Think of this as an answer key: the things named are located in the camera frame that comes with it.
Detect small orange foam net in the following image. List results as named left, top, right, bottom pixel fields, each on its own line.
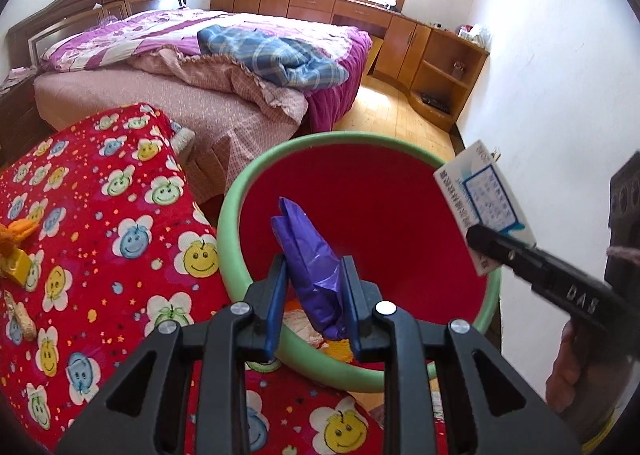
left=0, top=219, right=40, bottom=256

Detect clothes pile on nightstand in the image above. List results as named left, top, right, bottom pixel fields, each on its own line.
left=0, top=66, right=38, bottom=93

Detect dark wooden nightstand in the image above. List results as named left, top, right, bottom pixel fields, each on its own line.
left=0, top=67, right=51, bottom=166

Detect white cardboard medicine box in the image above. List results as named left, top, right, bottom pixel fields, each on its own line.
left=432, top=139, right=537, bottom=277

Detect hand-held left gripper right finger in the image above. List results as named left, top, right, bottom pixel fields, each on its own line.
left=341, top=255, right=583, bottom=455

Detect white plastic bag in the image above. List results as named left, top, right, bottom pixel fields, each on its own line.
left=457, top=24, right=493, bottom=48

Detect red bin with green rim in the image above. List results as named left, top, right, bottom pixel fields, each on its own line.
left=217, top=131, right=502, bottom=393

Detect person's right hand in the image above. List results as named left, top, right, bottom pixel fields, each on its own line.
left=545, top=320, right=603, bottom=408

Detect bed with pink cover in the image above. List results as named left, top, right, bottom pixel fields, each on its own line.
left=32, top=7, right=373, bottom=216

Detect red smiley flower tablecloth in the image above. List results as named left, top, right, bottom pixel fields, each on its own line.
left=0, top=104, right=451, bottom=455

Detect blue plaid blanket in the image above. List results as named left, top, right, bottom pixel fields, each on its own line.
left=196, top=25, right=349, bottom=88

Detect whole peanut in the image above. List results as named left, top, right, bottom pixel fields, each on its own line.
left=4, top=291, right=38, bottom=342

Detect purple floral quilt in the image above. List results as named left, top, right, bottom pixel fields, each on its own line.
left=40, top=9, right=373, bottom=133

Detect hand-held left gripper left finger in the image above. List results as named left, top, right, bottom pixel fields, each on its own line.
left=55, top=255, right=291, bottom=455

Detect low wooden cabinet row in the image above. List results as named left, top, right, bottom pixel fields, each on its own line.
left=210, top=0, right=491, bottom=133

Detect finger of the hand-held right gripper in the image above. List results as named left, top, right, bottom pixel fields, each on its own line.
left=466, top=225, right=538, bottom=286

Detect purple plastic bag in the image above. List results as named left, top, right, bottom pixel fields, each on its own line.
left=271, top=196, right=351, bottom=341

